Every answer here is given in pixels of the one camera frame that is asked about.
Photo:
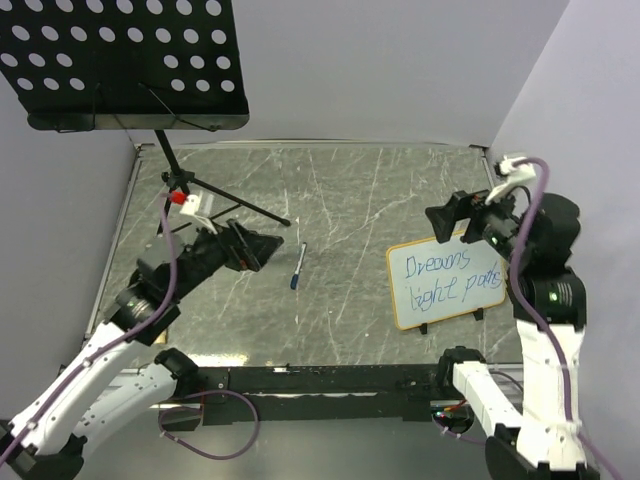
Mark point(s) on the white marker pen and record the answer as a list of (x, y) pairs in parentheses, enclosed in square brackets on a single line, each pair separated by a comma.
[(299, 264)]

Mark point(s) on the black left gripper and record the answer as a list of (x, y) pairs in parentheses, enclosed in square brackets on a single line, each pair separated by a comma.
[(243, 248)]

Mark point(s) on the black perforated music stand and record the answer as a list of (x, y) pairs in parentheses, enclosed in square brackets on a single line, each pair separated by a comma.
[(82, 66)]

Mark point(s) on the wire whiteboard easel stand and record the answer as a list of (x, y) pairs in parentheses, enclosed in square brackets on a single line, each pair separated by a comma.
[(477, 315)]

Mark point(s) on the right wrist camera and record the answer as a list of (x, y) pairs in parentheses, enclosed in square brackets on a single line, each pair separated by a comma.
[(516, 171)]

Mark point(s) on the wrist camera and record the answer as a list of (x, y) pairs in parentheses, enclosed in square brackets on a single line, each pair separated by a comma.
[(516, 171), (198, 206)]

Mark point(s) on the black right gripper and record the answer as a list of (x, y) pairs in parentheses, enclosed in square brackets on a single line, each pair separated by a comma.
[(459, 205)]

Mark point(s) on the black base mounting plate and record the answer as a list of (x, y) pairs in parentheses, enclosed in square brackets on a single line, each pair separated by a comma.
[(411, 392)]

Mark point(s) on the yellow framed small whiteboard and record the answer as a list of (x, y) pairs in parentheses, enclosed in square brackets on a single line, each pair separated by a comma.
[(432, 281)]

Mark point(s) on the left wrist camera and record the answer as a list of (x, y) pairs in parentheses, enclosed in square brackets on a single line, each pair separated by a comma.
[(198, 206)]

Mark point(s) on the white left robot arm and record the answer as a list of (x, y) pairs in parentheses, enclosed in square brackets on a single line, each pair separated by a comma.
[(52, 437)]

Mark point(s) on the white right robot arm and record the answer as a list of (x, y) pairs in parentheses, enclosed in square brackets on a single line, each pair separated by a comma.
[(541, 439)]

